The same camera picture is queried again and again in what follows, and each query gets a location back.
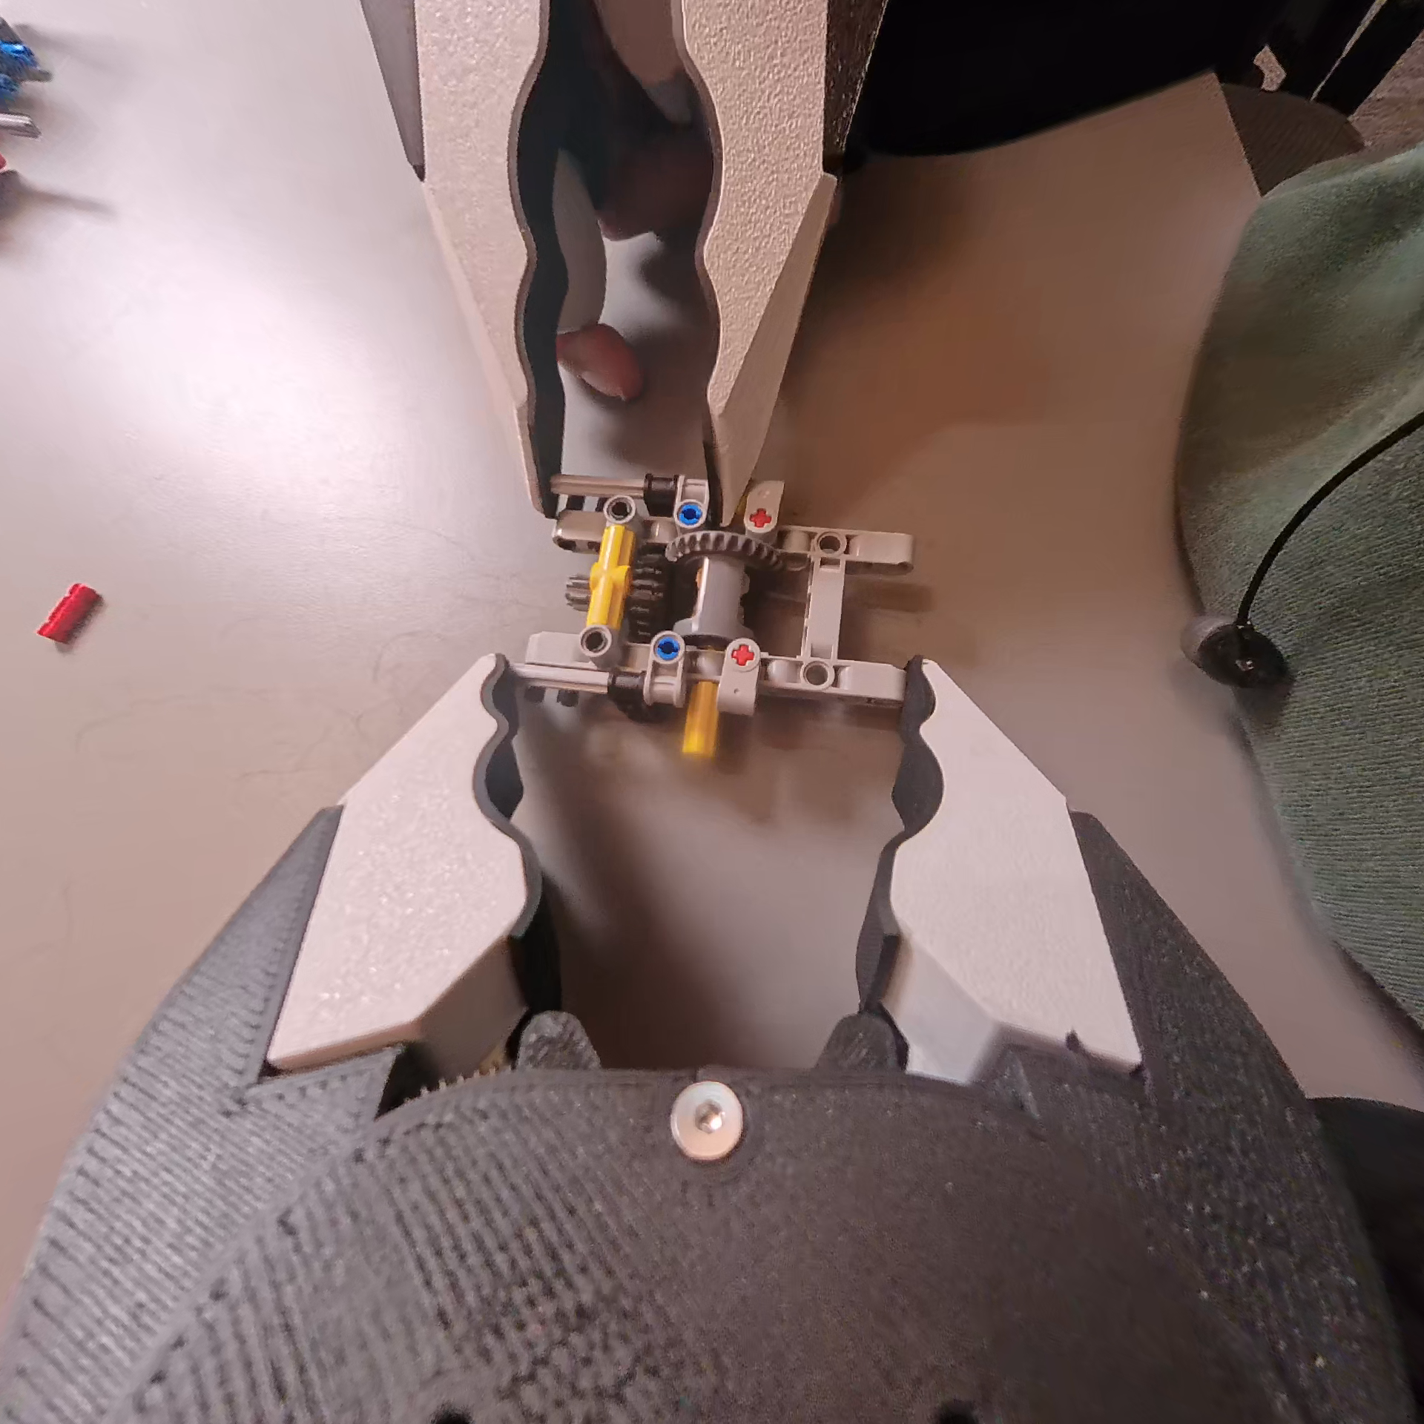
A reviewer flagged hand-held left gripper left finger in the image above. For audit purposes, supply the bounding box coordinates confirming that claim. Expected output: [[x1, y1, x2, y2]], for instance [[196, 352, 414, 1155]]
[[265, 652, 544, 1075]]

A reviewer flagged person's green hoodie torso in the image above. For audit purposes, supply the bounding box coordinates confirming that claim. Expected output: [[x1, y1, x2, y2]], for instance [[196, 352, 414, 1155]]
[[1177, 146, 1424, 1036]]

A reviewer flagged black hoodie drawstring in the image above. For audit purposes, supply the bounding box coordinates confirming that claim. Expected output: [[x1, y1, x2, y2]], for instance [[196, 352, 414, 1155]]
[[1181, 417, 1424, 692]]

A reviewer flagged single red lego pin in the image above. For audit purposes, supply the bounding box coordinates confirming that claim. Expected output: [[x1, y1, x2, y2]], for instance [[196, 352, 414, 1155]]
[[36, 581, 103, 643]]

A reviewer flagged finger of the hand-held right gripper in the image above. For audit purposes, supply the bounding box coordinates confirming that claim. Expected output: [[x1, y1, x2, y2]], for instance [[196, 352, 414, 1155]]
[[670, 0, 842, 507], [414, 0, 571, 518]]

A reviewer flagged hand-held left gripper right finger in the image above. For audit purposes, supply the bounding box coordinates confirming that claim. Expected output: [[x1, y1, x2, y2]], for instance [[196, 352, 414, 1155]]
[[854, 654, 1146, 1084]]

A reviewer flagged black lego car chassis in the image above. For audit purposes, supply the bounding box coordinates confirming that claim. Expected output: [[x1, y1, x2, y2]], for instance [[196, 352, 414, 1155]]
[[0, 39, 51, 213]]

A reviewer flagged person's right hand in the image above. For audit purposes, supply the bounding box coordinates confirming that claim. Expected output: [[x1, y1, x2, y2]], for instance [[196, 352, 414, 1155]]
[[554, 0, 724, 404]]

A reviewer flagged grey lego gearbox assembly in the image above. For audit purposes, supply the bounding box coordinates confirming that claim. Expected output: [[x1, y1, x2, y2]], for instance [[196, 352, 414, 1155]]
[[523, 473, 915, 761]]

